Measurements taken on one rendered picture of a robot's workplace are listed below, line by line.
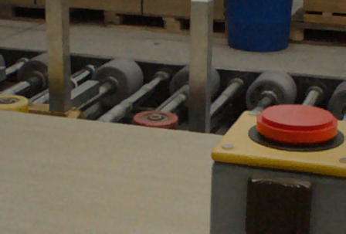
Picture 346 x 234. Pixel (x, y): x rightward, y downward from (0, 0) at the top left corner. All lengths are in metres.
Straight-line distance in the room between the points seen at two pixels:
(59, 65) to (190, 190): 0.59
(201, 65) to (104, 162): 0.37
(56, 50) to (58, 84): 0.07
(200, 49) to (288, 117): 1.16
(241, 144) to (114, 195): 0.76
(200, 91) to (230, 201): 1.19
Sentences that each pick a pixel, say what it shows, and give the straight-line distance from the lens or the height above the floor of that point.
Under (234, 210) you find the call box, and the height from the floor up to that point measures 1.19.
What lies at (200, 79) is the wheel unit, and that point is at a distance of 1.57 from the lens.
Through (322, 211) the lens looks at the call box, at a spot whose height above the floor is 1.20.
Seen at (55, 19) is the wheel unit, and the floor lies 1.04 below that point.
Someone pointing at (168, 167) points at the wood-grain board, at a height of 0.90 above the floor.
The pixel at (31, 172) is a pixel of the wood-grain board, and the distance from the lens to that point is 1.25.
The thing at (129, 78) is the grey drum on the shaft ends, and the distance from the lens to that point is 2.05.
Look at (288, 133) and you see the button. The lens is 0.39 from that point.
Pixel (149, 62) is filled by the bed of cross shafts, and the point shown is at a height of 0.84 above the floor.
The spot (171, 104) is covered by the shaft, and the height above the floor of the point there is 0.81.
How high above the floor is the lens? 1.35
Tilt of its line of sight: 19 degrees down
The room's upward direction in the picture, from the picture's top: 1 degrees clockwise
